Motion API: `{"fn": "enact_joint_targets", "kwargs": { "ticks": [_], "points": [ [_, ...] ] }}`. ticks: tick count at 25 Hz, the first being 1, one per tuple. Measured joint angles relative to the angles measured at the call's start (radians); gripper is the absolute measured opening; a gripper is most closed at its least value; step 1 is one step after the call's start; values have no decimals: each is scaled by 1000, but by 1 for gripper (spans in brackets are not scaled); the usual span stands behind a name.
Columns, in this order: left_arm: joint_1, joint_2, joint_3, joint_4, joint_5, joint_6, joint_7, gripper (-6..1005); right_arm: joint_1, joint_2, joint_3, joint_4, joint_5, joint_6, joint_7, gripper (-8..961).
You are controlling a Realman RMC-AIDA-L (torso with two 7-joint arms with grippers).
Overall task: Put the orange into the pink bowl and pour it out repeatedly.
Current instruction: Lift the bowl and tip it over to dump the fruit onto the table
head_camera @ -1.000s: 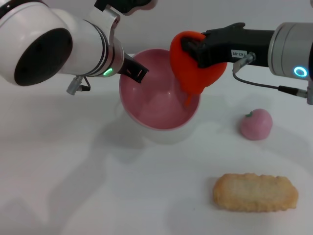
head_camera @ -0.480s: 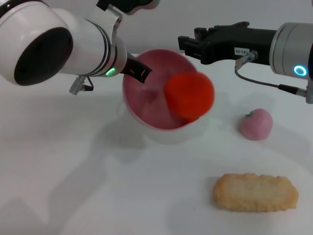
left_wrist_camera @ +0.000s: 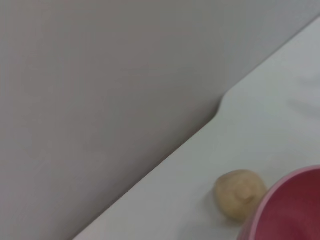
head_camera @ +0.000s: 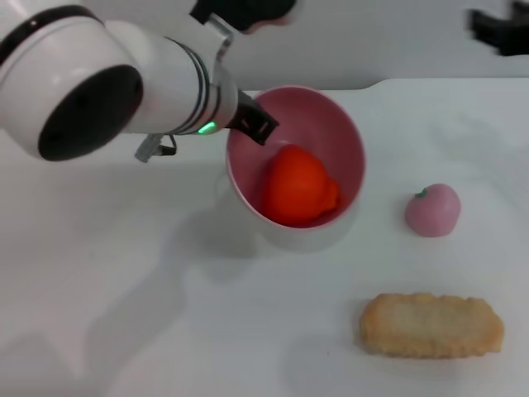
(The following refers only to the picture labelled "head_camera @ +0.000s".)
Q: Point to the pink plastic bowl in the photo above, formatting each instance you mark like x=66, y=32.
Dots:
x=326, y=124

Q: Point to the pink toy peach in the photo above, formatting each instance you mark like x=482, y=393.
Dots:
x=433, y=211

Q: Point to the orange toy fruit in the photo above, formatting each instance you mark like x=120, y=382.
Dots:
x=297, y=186

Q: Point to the golden fried bread toy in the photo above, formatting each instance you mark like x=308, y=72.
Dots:
x=432, y=324

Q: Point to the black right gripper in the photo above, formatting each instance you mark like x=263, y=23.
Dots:
x=504, y=31

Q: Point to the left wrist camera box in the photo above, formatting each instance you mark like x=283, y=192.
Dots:
x=244, y=12

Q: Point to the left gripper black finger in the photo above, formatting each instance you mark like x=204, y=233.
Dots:
x=256, y=122

